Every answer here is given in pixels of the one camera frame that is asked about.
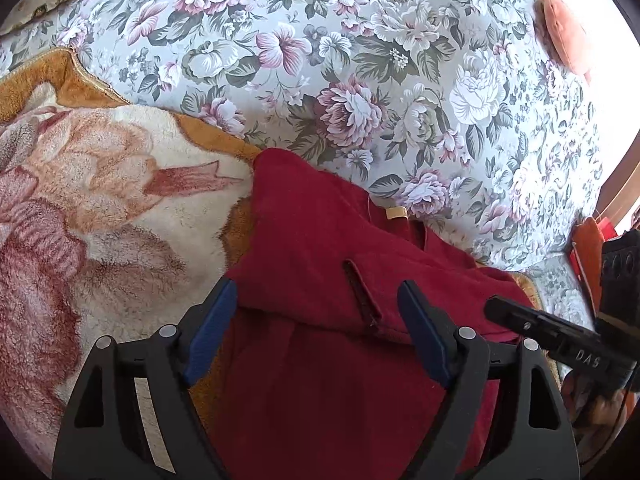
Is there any dark red sweater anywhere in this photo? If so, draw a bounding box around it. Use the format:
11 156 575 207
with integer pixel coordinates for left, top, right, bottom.
212 148 528 479

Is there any wooden chair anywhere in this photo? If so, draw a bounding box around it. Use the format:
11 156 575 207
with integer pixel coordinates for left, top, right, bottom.
594 136 639 226

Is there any person's right hand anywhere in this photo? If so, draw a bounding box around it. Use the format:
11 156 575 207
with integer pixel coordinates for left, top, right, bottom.
561 370 639 474

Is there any orange folded cloth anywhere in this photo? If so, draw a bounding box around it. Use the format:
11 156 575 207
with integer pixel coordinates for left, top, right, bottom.
570 217 604 311

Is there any pink cushion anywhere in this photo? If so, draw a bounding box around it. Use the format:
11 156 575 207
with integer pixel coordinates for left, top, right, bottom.
541 0 590 77

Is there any red packet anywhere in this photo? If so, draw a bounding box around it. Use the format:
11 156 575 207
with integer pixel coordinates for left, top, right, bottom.
596 216 618 242

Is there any floral bed quilt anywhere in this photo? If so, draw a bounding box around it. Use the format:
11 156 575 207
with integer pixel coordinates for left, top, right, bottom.
0 0 606 331

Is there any fleece flower blanket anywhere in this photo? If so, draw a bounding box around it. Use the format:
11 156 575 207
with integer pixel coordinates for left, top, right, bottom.
1 50 263 475

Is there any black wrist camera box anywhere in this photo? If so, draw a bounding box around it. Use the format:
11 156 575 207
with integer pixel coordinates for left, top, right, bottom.
598 227 640 356

